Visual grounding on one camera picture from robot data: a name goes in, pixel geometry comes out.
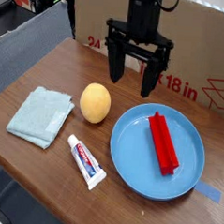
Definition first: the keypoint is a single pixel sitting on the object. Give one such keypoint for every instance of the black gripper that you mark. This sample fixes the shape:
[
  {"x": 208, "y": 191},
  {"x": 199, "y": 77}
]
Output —
[{"x": 138, "y": 36}]

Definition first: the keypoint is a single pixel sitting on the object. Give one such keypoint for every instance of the red star-shaped bar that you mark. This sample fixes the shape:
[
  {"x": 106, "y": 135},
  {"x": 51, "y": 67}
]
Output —
[{"x": 166, "y": 156}]

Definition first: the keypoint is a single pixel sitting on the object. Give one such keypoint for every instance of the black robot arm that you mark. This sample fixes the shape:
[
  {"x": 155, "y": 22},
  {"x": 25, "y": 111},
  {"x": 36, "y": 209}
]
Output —
[{"x": 144, "y": 0}]

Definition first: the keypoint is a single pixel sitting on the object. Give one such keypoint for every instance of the blue plate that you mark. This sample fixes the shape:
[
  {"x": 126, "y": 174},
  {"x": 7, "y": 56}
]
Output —
[{"x": 135, "y": 158}]

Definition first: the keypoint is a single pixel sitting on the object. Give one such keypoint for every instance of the yellow round fruit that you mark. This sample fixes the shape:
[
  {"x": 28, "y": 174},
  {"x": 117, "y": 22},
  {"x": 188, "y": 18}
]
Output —
[{"x": 95, "y": 102}]

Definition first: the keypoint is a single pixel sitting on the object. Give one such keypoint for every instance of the light blue folded cloth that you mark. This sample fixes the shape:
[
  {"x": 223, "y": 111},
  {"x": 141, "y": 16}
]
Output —
[{"x": 40, "y": 117}]

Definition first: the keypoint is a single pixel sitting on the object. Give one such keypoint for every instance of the grey fabric partition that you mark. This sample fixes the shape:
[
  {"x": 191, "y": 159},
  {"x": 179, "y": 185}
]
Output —
[{"x": 31, "y": 41}]

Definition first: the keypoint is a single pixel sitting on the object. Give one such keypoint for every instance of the white toothpaste tube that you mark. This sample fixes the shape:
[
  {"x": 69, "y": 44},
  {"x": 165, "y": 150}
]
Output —
[{"x": 91, "y": 171}]

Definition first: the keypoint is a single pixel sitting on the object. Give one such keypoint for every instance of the blue tape strip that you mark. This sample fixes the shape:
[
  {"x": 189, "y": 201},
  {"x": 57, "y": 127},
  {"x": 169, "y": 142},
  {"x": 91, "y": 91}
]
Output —
[{"x": 208, "y": 191}]

